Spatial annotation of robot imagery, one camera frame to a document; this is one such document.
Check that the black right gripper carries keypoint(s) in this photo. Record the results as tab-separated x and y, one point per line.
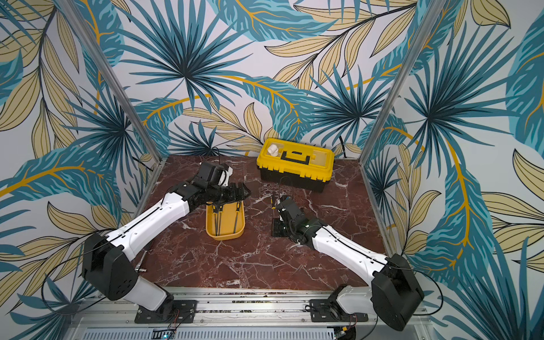
282	208

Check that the aluminium corner frame post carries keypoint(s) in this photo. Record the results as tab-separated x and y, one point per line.
76	20

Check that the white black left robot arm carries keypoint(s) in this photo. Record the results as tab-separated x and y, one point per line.
107	260

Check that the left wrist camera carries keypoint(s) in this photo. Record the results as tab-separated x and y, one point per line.
214	174

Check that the yellow black toolbox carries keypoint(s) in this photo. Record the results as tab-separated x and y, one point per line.
295	164

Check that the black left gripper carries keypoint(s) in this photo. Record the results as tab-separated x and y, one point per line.
234	196

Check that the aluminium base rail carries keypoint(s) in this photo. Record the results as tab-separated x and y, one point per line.
220	313

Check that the yellow plastic storage tray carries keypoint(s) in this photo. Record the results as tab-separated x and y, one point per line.
227	222

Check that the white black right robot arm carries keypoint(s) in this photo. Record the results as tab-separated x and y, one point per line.
393	293

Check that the aluminium right frame post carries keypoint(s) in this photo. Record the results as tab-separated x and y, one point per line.
411	56

